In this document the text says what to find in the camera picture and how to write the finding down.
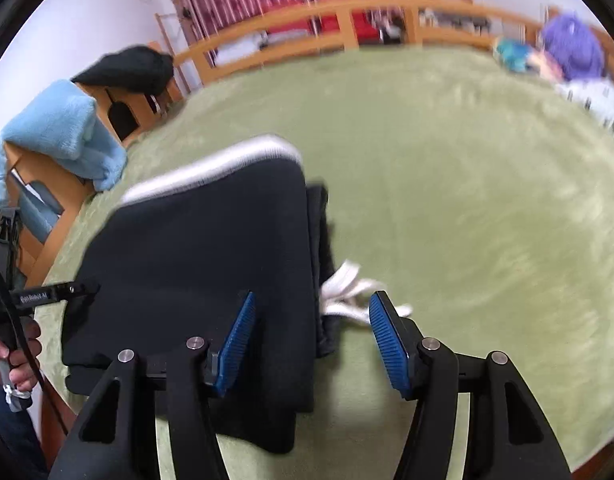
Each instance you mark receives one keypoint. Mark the black pants with white stripe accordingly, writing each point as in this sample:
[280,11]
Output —
[243,219]

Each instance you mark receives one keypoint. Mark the green fleece bed blanket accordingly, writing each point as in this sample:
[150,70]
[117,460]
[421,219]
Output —
[437,185]

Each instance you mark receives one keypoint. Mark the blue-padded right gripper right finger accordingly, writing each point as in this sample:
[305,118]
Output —
[416,366]

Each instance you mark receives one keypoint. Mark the white black-dotted pillow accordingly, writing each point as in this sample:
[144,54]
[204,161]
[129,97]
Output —
[596,95]

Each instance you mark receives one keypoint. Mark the purple plush toy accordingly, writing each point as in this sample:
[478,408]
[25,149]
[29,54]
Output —
[574,47]

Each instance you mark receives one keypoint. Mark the person's left hand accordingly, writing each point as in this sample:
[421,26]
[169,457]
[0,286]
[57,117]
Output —
[21,374]

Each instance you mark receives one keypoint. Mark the light blue fleece blanket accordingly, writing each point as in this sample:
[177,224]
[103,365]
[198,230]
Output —
[61,122]

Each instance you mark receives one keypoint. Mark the black garment on headboard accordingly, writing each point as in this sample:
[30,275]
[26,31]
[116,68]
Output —
[137,69]

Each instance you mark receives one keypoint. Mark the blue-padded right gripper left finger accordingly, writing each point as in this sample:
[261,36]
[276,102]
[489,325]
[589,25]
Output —
[212,361]

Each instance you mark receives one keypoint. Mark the wooden bed frame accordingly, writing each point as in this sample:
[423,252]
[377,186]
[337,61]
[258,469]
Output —
[337,25]

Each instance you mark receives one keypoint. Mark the teal geometric cushion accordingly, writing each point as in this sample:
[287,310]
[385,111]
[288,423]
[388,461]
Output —
[512,54]

